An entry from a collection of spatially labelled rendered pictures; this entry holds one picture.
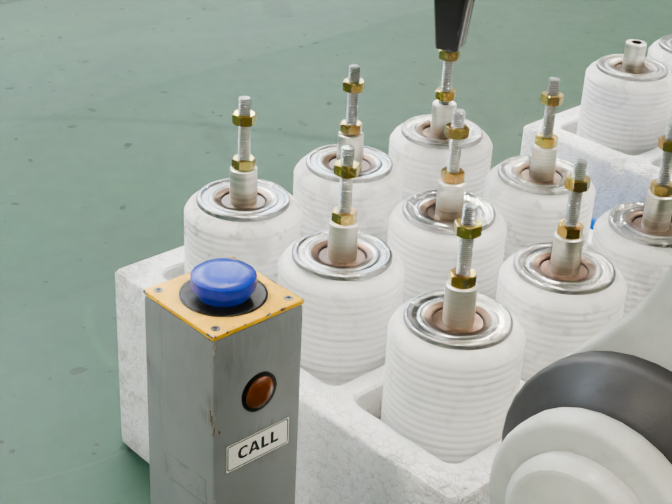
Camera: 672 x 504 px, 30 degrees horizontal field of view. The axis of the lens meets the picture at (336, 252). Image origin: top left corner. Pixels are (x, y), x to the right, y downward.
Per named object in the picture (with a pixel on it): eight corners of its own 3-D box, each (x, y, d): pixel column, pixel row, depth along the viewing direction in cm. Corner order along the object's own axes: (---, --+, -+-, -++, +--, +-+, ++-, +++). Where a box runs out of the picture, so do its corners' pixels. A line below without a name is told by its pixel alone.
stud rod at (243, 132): (247, 188, 101) (248, 100, 97) (235, 186, 101) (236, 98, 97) (251, 183, 101) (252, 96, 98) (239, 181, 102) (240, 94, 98)
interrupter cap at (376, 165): (287, 167, 109) (287, 160, 108) (343, 143, 114) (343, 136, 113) (355, 194, 104) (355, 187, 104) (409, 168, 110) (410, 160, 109)
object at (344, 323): (371, 409, 108) (385, 222, 100) (404, 478, 100) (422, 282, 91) (262, 422, 106) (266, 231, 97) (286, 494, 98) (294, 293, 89)
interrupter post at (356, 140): (329, 167, 109) (331, 132, 107) (347, 159, 111) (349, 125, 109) (350, 176, 108) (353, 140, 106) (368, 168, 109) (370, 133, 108)
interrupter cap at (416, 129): (469, 119, 120) (470, 112, 120) (492, 151, 114) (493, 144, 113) (393, 121, 119) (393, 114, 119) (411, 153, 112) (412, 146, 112)
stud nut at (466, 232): (482, 240, 83) (483, 229, 82) (457, 240, 83) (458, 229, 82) (477, 226, 85) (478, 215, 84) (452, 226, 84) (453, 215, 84)
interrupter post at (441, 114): (450, 130, 118) (454, 97, 116) (457, 140, 116) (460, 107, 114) (426, 131, 117) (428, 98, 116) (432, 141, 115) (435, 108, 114)
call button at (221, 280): (269, 303, 76) (270, 274, 75) (217, 325, 74) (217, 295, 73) (228, 278, 79) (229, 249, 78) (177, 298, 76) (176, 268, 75)
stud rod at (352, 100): (345, 145, 109) (350, 63, 105) (356, 147, 109) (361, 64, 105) (343, 150, 108) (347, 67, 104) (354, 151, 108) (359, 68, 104)
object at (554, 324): (452, 450, 104) (473, 258, 95) (538, 415, 109) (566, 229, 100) (530, 515, 97) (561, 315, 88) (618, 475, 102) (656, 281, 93)
